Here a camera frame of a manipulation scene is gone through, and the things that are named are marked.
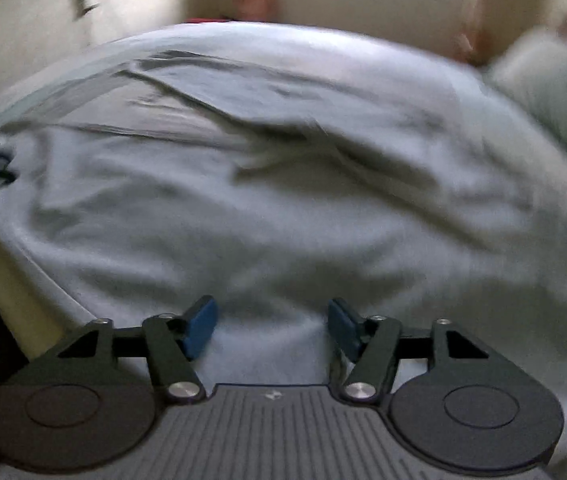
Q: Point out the floral bed sheet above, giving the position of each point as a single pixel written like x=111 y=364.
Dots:
x=338 y=47

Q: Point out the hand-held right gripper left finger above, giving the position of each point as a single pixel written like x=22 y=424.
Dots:
x=201 y=327

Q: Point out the light grey pillow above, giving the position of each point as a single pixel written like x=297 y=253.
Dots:
x=553 y=85

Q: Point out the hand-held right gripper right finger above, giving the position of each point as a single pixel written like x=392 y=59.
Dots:
x=343 y=327

